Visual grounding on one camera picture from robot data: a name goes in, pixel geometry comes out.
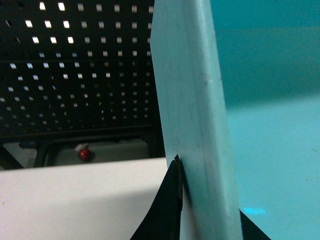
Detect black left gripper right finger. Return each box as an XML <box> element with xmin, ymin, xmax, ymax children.
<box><xmin>240</xmin><ymin>211</ymin><xmax>271</xmax><ymax>240</ymax></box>

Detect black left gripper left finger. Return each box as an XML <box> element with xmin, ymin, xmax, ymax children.
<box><xmin>131</xmin><ymin>155</ymin><xmax>183</xmax><ymax>240</ymax></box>

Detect light turquoise plastic bin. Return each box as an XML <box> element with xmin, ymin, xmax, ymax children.
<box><xmin>150</xmin><ymin>0</ymin><xmax>320</xmax><ymax>240</ymax></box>

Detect red emergency stop button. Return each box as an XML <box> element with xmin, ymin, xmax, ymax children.
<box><xmin>78</xmin><ymin>148</ymin><xmax>91</xmax><ymax>162</ymax></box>

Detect black perforated metal panel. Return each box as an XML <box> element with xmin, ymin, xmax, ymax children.
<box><xmin>0</xmin><ymin>0</ymin><xmax>160</xmax><ymax>143</ymax></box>

